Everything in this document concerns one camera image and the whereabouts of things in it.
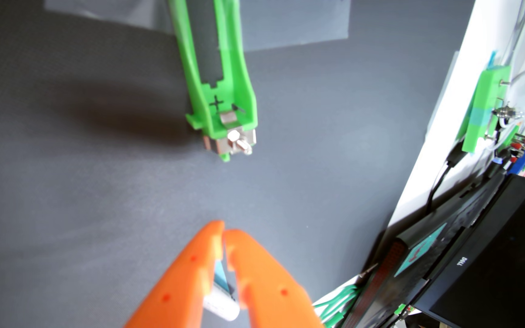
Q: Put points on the white cylindrical battery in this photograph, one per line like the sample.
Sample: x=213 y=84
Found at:
x=220 y=309

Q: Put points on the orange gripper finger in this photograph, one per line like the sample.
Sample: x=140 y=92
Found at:
x=267 y=287
x=176 y=282

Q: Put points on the green printed box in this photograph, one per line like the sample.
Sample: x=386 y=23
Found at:
x=484 y=109

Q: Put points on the blue tape piece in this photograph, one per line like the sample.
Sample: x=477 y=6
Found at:
x=220 y=275

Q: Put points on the dark grey table mat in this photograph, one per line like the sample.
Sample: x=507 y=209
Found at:
x=62 y=182

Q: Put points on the green battery holder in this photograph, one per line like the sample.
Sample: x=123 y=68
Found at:
x=234 y=68

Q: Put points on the metal toggle switch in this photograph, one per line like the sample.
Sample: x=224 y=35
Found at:
x=506 y=112

